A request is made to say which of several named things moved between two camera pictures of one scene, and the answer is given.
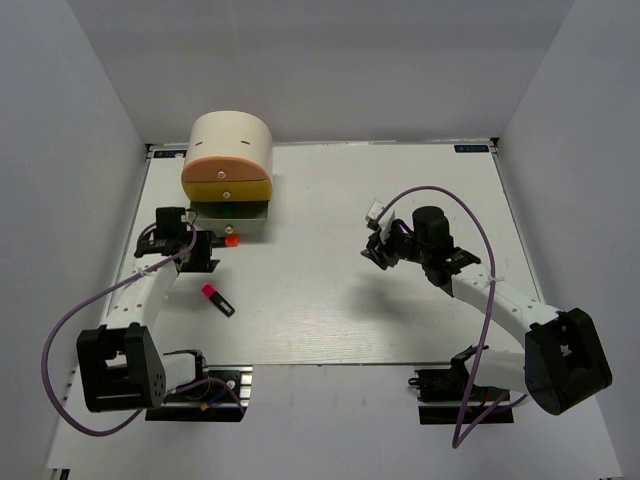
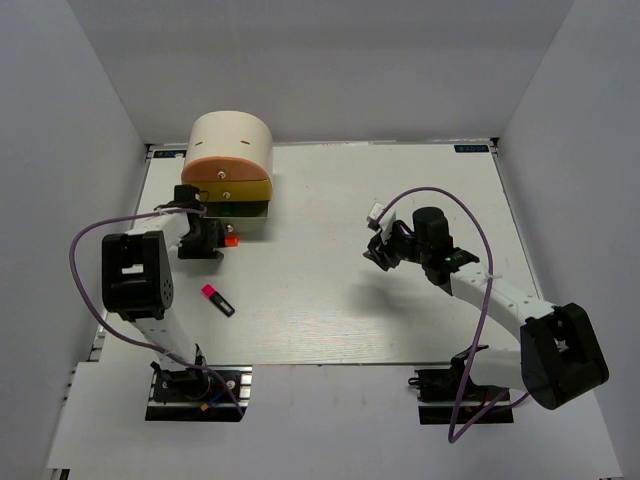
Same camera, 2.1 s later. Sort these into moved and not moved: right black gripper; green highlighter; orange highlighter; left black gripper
Moved: left black gripper
Not moved: orange highlighter; green highlighter; right black gripper
